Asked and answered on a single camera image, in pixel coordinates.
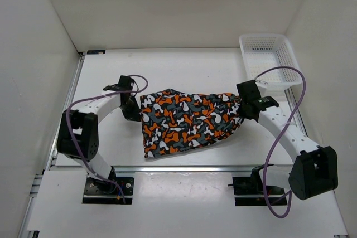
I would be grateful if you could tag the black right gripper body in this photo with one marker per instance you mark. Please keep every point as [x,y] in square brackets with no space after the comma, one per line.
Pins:
[241,110]

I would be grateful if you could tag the aluminium frame rail front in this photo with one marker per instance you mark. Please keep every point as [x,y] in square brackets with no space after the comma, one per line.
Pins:
[185,169]

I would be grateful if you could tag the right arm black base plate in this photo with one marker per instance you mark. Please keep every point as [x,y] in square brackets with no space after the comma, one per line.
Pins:
[245,195]

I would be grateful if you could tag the camouflage orange black shorts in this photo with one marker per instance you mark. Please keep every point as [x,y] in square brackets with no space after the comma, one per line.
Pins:
[175,122]

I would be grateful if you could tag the white perforated plastic basket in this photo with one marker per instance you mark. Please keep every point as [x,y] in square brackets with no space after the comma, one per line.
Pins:
[267,56]

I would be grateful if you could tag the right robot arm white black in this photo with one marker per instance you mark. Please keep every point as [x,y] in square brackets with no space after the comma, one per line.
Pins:
[314,169]

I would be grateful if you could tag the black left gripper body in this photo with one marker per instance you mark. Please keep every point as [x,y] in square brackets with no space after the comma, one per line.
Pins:
[131,110]

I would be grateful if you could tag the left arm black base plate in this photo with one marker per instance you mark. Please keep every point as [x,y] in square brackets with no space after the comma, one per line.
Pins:
[101,193]

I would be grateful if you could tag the blue label sticker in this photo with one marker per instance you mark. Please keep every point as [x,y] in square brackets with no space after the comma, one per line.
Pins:
[95,52]

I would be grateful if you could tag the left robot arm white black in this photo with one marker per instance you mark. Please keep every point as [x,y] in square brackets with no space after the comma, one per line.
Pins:
[78,137]

